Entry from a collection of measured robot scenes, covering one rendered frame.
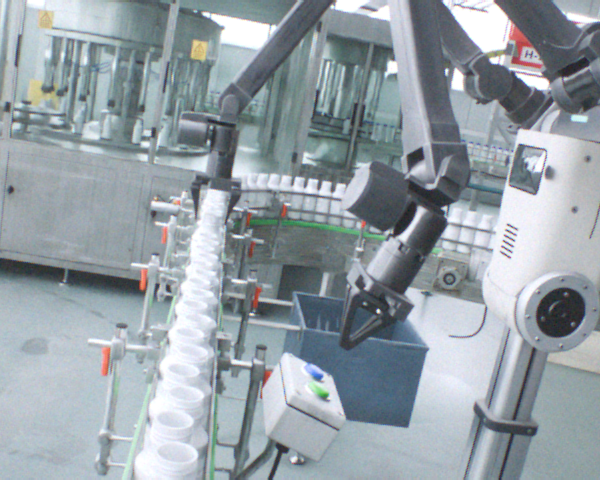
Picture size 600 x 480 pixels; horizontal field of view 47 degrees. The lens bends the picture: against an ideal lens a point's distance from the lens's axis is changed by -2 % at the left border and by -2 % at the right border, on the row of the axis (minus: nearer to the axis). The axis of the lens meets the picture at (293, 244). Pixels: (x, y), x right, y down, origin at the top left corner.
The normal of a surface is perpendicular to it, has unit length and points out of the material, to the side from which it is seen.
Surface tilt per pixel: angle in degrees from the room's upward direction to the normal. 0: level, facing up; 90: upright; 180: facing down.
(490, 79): 90
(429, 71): 65
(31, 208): 90
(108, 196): 90
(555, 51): 135
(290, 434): 90
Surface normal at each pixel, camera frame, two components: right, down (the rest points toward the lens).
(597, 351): -0.23, 0.13
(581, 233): 0.04, 0.39
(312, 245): 0.22, 0.23
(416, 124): -0.91, 0.03
